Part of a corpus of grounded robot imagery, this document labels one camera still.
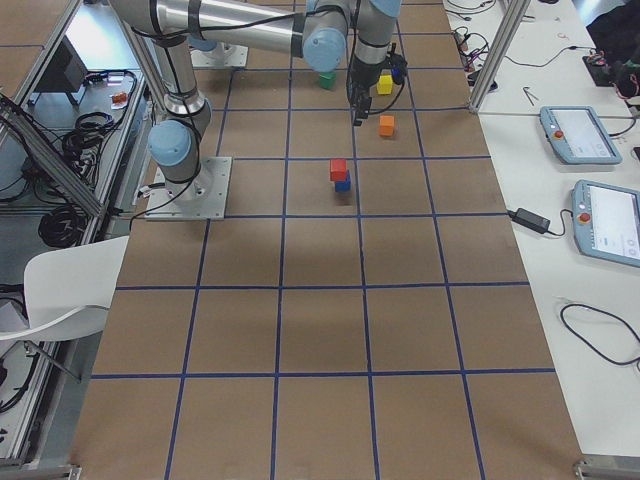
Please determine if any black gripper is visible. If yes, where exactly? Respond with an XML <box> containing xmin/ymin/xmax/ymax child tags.
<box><xmin>347</xmin><ymin>59</ymin><xmax>388</xmax><ymax>126</ymax></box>

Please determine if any red wooden block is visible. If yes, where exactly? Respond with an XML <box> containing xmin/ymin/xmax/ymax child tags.
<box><xmin>329</xmin><ymin>158</ymin><xmax>348</xmax><ymax>182</ymax></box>

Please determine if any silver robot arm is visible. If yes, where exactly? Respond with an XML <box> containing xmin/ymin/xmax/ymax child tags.
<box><xmin>111</xmin><ymin>0</ymin><xmax>407</xmax><ymax>203</ymax></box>

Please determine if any orange wooden block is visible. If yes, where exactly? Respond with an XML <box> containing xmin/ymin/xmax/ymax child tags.
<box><xmin>378</xmin><ymin>115</ymin><xmax>396</xmax><ymax>138</ymax></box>

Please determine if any yellow wooden block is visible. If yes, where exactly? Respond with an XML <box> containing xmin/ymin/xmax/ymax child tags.
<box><xmin>376</xmin><ymin>74</ymin><xmax>394</xmax><ymax>96</ymax></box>

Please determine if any green wooden block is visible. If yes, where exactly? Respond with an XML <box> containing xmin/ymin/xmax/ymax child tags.
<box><xmin>318</xmin><ymin>72</ymin><xmax>336</xmax><ymax>90</ymax></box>

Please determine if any blue wooden block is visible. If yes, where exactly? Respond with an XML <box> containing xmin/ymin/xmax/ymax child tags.
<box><xmin>334</xmin><ymin>171</ymin><xmax>351</xmax><ymax>193</ymax></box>

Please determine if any black allen key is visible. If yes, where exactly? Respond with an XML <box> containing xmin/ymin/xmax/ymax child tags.
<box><xmin>522</xmin><ymin>86</ymin><xmax>537</xmax><ymax>106</ymax></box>

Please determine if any black power adapter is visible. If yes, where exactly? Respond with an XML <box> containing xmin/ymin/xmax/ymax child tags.
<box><xmin>507</xmin><ymin>208</ymin><xmax>550</xmax><ymax>234</ymax></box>

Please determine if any upper teach pendant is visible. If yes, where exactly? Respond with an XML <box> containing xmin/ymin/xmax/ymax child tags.
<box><xmin>539</xmin><ymin>106</ymin><xmax>622</xmax><ymax>165</ymax></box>

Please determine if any teach pendant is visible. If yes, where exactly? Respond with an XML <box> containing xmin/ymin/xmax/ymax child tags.
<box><xmin>539</xmin><ymin>106</ymin><xmax>622</xmax><ymax>165</ymax></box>
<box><xmin>571</xmin><ymin>180</ymin><xmax>639</xmax><ymax>267</ymax></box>

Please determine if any lower teach pendant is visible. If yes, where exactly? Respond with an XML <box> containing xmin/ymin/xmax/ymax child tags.
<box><xmin>571</xmin><ymin>180</ymin><xmax>639</xmax><ymax>267</ymax></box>

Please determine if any white chair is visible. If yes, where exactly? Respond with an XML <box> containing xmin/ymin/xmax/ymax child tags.
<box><xmin>1</xmin><ymin>236</ymin><xmax>129</xmax><ymax>342</ymax></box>

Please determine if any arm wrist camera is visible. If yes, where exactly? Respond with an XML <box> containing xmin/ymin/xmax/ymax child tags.
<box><xmin>388</xmin><ymin>52</ymin><xmax>407</xmax><ymax>86</ymax></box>

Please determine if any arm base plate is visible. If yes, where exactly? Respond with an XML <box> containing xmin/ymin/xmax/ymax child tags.
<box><xmin>144</xmin><ymin>157</ymin><xmax>233</xmax><ymax>221</ymax></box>
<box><xmin>190</xmin><ymin>43</ymin><xmax>249</xmax><ymax>70</ymax></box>

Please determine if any aluminium frame post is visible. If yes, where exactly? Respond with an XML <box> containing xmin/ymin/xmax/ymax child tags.
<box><xmin>468</xmin><ymin>0</ymin><xmax>530</xmax><ymax>113</ymax></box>

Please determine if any black cable on desk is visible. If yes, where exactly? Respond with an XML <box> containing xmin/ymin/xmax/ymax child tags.
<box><xmin>552</xmin><ymin>294</ymin><xmax>640</xmax><ymax>374</ymax></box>

